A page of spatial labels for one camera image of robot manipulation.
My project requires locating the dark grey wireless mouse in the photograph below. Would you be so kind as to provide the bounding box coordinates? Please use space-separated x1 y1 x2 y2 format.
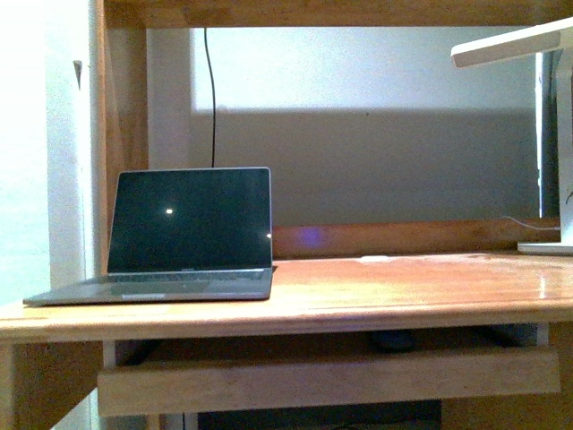
370 330 415 353

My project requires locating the grey open laptop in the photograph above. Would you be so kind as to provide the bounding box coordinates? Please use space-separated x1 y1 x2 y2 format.
23 167 273 307

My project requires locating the wooden keyboard tray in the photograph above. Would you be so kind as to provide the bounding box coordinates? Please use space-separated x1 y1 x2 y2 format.
98 347 560 417

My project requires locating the wooden upper shelf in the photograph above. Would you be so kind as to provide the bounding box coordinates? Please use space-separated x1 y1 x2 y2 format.
103 0 572 29

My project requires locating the white desk lamp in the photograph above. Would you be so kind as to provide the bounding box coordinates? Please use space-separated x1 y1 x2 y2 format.
450 18 572 256

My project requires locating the white round cable grommet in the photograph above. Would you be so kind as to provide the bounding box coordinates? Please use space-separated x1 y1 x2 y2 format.
360 255 390 262

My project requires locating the black hanging cable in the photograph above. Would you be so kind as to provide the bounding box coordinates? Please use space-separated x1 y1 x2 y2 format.
203 26 218 169

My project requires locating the white lamp cable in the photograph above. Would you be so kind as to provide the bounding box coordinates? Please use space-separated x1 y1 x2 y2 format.
500 215 562 230

